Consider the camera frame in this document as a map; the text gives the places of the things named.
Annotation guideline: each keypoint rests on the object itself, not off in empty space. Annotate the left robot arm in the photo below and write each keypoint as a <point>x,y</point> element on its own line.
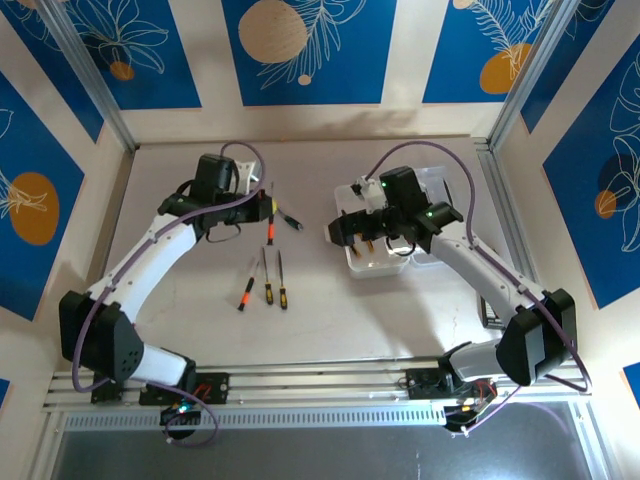
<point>145,260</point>

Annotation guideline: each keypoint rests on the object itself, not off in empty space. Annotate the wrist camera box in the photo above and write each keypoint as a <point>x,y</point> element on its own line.
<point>370,192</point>
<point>247,175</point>

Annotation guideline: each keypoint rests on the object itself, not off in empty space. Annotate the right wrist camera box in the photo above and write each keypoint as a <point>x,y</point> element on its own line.
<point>370,192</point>

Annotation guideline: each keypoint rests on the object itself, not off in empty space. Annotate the blue floral wall panel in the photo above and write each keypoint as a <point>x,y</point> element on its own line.
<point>150,75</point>
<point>450,50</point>
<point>634,382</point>
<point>35,30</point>
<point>557,65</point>
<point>590,225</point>
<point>350,75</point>
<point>4,395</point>
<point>25,270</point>

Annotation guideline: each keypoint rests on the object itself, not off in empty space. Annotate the aluminium frame rail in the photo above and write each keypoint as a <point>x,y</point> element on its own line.
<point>325,380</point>

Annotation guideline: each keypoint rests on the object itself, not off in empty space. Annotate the clear plastic tool box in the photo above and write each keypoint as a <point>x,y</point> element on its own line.
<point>380,265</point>

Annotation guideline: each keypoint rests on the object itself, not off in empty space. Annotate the orange black screwdriver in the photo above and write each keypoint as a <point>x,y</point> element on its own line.
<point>245,298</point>
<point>270,230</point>

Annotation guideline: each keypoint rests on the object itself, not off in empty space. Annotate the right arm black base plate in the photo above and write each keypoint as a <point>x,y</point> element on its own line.
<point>420,382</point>

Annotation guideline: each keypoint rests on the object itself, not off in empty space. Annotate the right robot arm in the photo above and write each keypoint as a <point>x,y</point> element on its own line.
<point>480,270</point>

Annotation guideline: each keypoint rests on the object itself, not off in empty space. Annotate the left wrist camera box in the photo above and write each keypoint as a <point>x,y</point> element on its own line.
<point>247,175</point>

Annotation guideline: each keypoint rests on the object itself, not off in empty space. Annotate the black metal bracket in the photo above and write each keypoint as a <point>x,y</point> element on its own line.
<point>105,395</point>

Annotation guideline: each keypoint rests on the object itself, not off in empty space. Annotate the aluminium frame post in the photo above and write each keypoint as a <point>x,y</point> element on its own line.
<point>90,75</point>
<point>527,75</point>

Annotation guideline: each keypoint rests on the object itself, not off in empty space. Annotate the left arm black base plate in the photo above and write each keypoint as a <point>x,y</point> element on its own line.
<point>220,387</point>

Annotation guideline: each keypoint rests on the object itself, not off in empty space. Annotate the aluminium side rail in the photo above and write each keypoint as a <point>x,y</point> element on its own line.
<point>487,160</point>

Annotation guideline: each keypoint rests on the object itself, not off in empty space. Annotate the long yellow black file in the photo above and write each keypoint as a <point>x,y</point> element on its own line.
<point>284,299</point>
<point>268,295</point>

